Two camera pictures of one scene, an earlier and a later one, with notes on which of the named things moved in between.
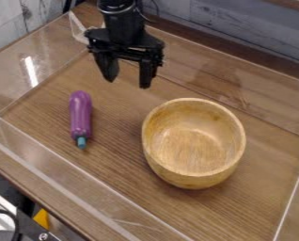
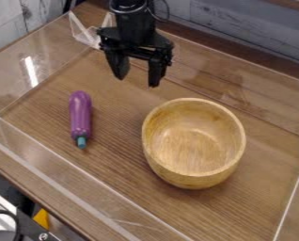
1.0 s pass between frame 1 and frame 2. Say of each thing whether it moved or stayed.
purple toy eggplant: stayed
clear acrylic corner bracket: stayed
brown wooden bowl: stayed
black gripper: moved
